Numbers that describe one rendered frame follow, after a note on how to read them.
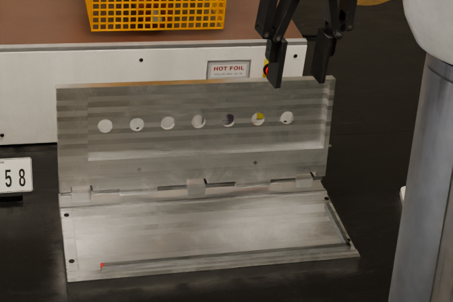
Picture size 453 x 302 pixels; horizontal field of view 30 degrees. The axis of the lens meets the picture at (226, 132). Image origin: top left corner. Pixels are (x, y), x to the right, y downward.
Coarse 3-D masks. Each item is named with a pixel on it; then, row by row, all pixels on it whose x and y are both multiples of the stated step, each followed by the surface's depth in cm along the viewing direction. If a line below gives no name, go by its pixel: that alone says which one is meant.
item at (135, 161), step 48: (96, 96) 128; (144, 96) 130; (192, 96) 132; (240, 96) 134; (288, 96) 136; (96, 144) 131; (144, 144) 133; (192, 144) 135; (240, 144) 137; (288, 144) 139; (144, 192) 135
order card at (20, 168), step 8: (0, 160) 134; (8, 160) 134; (16, 160) 135; (24, 160) 135; (0, 168) 134; (8, 168) 135; (16, 168) 135; (24, 168) 135; (0, 176) 134; (8, 176) 135; (16, 176) 135; (24, 176) 135; (0, 184) 135; (8, 184) 135; (16, 184) 135; (24, 184) 136; (0, 192) 135; (8, 192) 135
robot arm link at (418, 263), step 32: (416, 0) 42; (448, 0) 40; (416, 32) 44; (448, 32) 41; (448, 64) 43; (448, 96) 44; (416, 128) 47; (448, 128) 44; (416, 160) 47; (448, 160) 44; (416, 192) 47; (448, 192) 45; (416, 224) 48; (448, 224) 46; (416, 256) 48; (448, 256) 46; (416, 288) 48; (448, 288) 47
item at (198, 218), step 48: (96, 192) 134; (192, 192) 138; (240, 192) 140; (288, 192) 140; (96, 240) 127; (144, 240) 128; (192, 240) 129; (240, 240) 130; (288, 240) 131; (336, 240) 132; (96, 288) 120
